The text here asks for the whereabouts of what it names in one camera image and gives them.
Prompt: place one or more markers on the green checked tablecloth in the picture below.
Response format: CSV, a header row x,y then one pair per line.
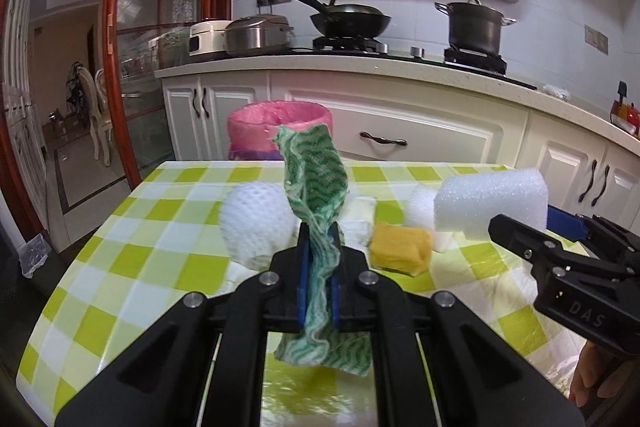
x,y
150,257

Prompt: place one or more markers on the person's right hand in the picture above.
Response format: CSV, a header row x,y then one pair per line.
x,y
590,377

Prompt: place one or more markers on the white foam block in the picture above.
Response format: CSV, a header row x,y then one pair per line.
x,y
490,202

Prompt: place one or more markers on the white foam fruit net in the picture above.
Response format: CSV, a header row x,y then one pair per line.
x,y
255,222

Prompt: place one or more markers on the white rice cooker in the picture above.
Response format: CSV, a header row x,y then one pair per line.
x,y
205,37

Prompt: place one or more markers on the red framed glass sliding door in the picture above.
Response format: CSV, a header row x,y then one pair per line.
x,y
112,72

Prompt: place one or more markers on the white tall cupboard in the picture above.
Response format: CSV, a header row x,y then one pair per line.
x,y
20,107

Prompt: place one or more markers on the black gas stove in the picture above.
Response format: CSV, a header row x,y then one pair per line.
x,y
400,55

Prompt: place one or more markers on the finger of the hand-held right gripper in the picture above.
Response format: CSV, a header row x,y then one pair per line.
x,y
567,223
525,242

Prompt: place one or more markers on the white kitchen base cabinet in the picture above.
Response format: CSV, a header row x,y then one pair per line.
x,y
425,122

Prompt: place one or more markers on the red container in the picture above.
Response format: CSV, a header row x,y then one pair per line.
x,y
627,114

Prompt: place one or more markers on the yellow sponge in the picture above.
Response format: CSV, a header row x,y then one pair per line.
x,y
400,247

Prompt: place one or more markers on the dark stock pot with lid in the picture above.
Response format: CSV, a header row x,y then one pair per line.
x,y
475,29

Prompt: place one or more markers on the small dark bin with bag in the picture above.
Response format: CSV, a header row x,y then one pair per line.
x,y
32,254

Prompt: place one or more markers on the green patterned dish cloth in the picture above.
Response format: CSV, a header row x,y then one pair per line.
x,y
315,177

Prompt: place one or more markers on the trash bin with pink liner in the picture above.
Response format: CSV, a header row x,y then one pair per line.
x,y
250,127

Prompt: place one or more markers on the beige wall switch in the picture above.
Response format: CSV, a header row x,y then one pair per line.
x,y
597,39

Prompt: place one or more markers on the silver electric cooker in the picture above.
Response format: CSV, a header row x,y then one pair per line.
x,y
255,37

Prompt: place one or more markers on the black wok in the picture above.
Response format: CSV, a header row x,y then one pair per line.
x,y
350,22

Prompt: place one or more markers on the cardboard box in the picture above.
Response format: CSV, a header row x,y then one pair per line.
x,y
56,122

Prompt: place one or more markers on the white dining chair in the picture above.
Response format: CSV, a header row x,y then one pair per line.
x,y
92,107

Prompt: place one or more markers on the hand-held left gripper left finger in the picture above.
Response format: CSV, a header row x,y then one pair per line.
x,y
301,302

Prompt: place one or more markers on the white tissue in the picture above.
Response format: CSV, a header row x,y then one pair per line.
x,y
361,209

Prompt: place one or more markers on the dark garment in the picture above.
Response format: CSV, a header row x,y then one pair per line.
x,y
75,84

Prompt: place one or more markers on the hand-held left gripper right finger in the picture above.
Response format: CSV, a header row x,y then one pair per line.
x,y
334,307

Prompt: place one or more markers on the small white foam piece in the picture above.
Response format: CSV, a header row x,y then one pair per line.
x,y
420,212

